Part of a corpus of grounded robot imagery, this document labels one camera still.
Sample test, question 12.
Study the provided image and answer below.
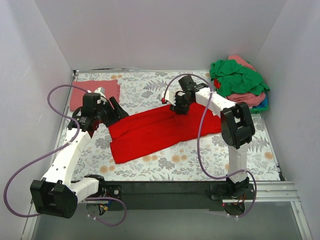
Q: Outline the red t shirt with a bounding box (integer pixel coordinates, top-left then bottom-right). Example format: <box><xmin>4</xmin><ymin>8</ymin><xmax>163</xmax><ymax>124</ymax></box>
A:
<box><xmin>107</xmin><ymin>101</ymin><xmax>223</xmax><ymax>165</ymax></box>

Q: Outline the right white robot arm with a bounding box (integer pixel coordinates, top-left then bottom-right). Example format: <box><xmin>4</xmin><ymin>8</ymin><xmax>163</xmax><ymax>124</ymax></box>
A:
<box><xmin>161</xmin><ymin>73</ymin><xmax>256</xmax><ymax>199</ymax></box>

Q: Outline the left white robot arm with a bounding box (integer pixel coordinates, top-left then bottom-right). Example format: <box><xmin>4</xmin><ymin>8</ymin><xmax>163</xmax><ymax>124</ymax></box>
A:
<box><xmin>30</xmin><ymin>87</ymin><xmax>128</xmax><ymax>219</ymax></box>

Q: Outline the folded pink t shirt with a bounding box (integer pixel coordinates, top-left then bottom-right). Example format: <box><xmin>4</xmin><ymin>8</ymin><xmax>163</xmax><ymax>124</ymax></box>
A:
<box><xmin>69</xmin><ymin>79</ymin><xmax>121</xmax><ymax>112</ymax></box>

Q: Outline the red garment in basket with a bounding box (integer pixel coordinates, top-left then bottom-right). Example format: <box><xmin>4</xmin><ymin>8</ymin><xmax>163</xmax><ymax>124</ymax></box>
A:
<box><xmin>213</xmin><ymin>78</ymin><xmax>221</xmax><ymax>89</ymax></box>

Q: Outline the green crumpled t shirt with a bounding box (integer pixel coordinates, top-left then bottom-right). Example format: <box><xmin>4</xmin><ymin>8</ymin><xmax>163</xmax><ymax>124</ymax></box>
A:
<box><xmin>209</xmin><ymin>59</ymin><xmax>270</xmax><ymax>97</ymax></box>

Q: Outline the pink crumpled t shirt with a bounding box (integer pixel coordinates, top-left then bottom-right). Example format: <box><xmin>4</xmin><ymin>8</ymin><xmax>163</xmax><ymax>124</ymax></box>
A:
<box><xmin>226</xmin><ymin>55</ymin><xmax>267</xmax><ymax>108</ymax></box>

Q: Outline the green plastic basket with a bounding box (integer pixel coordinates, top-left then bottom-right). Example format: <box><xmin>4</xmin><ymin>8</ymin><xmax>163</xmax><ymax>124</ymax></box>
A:
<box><xmin>214</xmin><ymin>84</ymin><xmax>270</xmax><ymax>115</ymax></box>

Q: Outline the blue crumpled garment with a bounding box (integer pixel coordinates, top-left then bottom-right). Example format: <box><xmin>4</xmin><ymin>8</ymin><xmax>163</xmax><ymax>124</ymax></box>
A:
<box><xmin>254</xmin><ymin>94</ymin><xmax>269</xmax><ymax>110</ymax></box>

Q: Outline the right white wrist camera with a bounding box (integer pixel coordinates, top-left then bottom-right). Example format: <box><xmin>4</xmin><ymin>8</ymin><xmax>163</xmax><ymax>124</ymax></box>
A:
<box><xmin>160</xmin><ymin>90</ymin><xmax>176</xmax><ymax>106</ymax></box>

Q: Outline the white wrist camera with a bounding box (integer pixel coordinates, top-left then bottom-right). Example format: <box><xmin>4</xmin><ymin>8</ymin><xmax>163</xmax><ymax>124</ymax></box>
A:
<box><xmin>86</xmin><ymin>87</ymin><xmax>108</xmax><ymax>105</ymax></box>
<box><xmin>160</xmin><ymin>90</ymin><xmax>176</xmax><ymax>106</ymax></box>

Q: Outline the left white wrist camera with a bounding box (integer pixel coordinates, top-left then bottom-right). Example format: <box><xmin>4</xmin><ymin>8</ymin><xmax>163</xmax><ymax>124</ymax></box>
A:
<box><xmin>86</xmin><ymin>87</ymin><xmax>108</xmax><ymax>105</ymax></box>

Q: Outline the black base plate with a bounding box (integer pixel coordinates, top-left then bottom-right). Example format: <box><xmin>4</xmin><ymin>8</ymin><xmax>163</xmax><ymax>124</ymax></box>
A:
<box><xmin>77</xmin><ymin>180</ymin><xmax>257</xmax><ymax>212</ymax></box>

